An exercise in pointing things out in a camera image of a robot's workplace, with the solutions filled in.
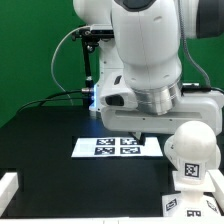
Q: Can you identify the white corner bracket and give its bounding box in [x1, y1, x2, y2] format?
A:
[209, 169, 224, 203]
[0, 172, 19, 217]

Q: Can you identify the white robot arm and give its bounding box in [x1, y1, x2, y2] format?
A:
[73, 0, 224, 137]

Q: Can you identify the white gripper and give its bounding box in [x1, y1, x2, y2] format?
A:
[101, 91, 224, 145]

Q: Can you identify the white cylindrical lamp shade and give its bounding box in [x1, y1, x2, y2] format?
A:
[164, 136, 221, 180]

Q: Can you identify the white lamp bulb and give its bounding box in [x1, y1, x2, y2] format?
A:
[173, 121, 217, 185]

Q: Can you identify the white right corner bracket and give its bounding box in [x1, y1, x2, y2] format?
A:
[209, 169, 224, 203]

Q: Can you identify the white lamp base with tags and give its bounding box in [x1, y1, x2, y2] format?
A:
[162, 170, 224, 218]

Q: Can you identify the white sheet with tags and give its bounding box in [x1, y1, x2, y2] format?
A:
[71, 137, 163, 158]

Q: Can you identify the black camera on stand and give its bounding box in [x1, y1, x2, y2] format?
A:
[71, 25, 114, 88]

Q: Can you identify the white left corner bracket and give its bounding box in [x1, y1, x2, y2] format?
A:
[0, 172, 19, 217]

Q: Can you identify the black cable on table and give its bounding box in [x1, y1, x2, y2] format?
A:
[16, 88, 96, 114]

